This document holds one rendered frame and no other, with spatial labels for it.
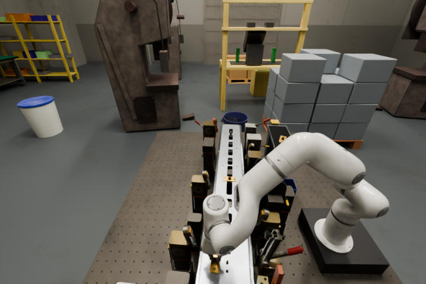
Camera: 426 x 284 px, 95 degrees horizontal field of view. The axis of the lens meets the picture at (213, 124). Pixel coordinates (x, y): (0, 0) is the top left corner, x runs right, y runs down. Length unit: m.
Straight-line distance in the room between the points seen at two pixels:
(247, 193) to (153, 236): 0.89
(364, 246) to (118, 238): 1.38
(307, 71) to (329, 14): 7.33
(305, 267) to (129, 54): 3.17
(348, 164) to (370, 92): 2.83
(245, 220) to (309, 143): 0.29
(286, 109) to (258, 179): 2.45
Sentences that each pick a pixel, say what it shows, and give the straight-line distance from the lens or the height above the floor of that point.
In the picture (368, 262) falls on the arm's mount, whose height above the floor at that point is 0.80.
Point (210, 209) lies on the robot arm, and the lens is 0.66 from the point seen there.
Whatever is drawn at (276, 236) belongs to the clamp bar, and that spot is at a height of 1.20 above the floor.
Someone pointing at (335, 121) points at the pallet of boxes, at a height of 0.51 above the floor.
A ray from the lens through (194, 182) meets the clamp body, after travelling 1.17.
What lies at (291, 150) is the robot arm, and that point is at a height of 1.52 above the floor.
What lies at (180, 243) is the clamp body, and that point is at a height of 1.05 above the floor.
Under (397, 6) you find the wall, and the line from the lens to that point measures 11.54.
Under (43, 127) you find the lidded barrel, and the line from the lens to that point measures 4.41.
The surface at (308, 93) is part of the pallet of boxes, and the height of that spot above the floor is 0.95.
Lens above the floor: 1.87
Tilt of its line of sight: 29 degrees down
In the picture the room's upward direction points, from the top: straight up
